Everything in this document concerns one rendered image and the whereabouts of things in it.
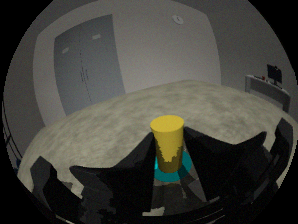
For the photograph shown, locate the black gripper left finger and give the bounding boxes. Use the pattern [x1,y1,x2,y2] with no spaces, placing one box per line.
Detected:
[69,132,156,212]

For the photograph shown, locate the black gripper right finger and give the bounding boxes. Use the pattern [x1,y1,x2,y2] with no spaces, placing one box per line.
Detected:
[184,127,267,201]

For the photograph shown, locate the yellow cylinder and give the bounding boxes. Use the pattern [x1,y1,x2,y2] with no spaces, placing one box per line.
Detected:
[150,115,184,173]

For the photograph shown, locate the cyan circle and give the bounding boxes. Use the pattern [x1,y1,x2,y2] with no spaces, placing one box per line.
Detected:
[154,152,192,183]

